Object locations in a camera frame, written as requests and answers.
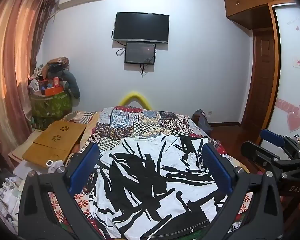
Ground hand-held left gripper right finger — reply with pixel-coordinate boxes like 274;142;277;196
197;142;284;240

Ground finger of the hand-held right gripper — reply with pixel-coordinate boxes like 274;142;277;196
261;129;291;148
241;141;283;175

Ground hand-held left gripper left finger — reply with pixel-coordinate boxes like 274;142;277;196
17;142;106;240

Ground black and white patterned shirt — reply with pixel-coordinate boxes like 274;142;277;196
89;134;229;239

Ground wooden lap desk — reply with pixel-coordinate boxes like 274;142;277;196
22;120;87;168

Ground grey bag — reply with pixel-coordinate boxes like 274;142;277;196
191;109;213;133

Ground green patterned storage bag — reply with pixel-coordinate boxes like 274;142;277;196
30;90;73;130

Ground patchwork printed blanket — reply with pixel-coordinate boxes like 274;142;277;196
46;106;253;240

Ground yellow foam arch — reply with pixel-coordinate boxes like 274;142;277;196
118;91;152;110

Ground orange box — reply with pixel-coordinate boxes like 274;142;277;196
44;77;64;96

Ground stack of white packets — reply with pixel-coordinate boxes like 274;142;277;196
0;160;30;233

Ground pink striped curtain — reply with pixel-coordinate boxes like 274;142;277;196
0;0;56;173

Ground small wall monitor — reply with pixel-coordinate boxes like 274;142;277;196
124;42;157;65

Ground black wall television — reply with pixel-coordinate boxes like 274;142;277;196
113;12;170;43

